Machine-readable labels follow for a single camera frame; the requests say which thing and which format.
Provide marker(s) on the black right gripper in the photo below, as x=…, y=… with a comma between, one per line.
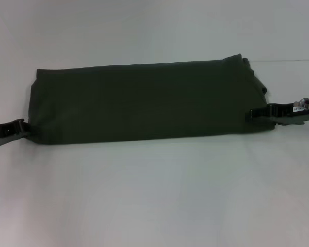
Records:
x=291, y=114

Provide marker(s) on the dark green t-shirt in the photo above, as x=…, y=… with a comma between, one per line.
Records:
x=144, y=103

